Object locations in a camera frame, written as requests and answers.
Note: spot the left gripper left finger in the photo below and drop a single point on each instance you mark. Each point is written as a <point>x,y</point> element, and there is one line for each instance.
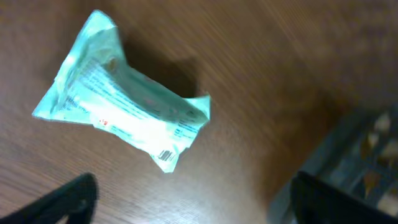
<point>75,200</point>

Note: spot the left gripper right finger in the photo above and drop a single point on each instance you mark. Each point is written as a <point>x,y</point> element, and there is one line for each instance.
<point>315,202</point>

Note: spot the teal snack packet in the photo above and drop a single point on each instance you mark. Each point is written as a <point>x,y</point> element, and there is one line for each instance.
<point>96,86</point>

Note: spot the grey plastic lattice basket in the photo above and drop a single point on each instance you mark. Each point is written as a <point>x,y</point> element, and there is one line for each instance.
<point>358,157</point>

